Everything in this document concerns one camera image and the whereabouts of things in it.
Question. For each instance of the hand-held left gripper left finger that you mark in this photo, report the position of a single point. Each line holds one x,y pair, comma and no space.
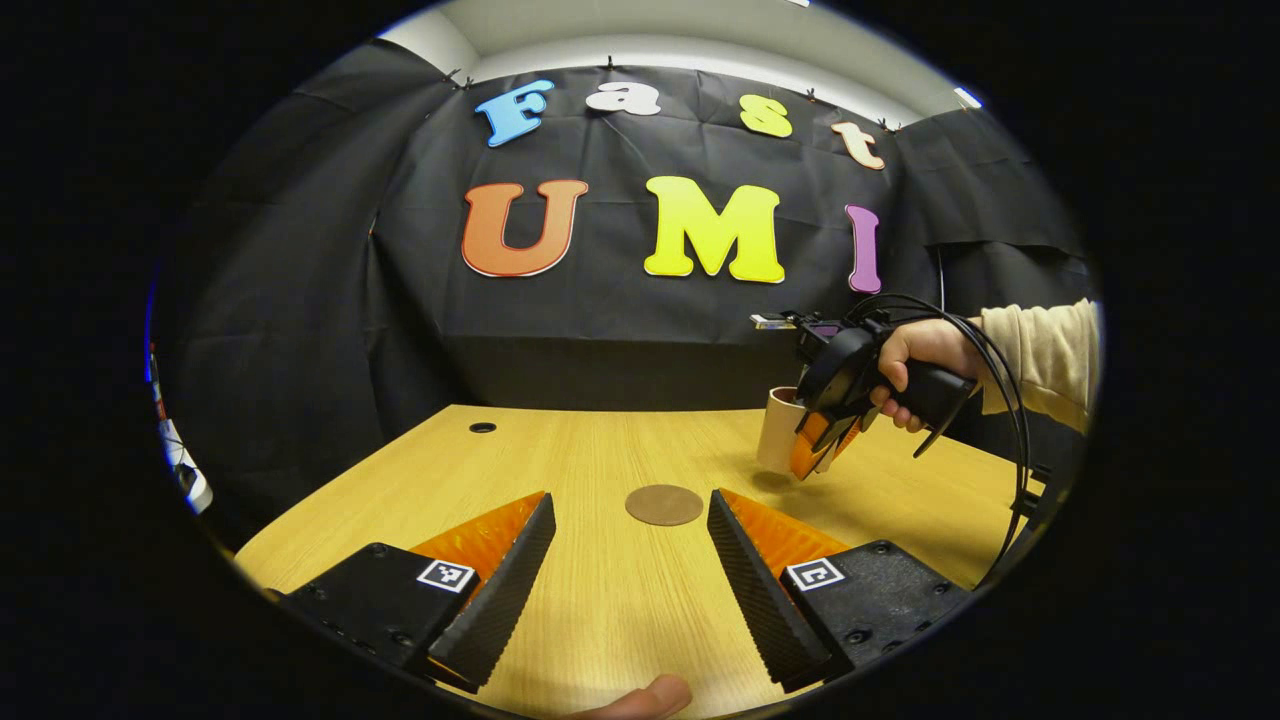
505,590

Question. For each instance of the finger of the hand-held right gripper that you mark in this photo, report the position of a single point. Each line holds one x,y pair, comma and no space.
845,438
808,450

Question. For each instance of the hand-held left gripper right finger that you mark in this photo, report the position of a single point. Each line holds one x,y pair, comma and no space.
755,590

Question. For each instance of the beige cup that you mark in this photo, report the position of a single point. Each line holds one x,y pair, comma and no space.
775,430

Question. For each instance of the round brown coaster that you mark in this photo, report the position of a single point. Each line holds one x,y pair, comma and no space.
664,505

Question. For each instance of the wooden desktop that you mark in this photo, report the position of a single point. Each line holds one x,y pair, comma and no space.
600,600

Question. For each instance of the black backdrop cloth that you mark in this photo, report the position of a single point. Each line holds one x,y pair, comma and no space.
600,320

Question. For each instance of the white object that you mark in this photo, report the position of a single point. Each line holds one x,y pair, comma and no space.
190,480

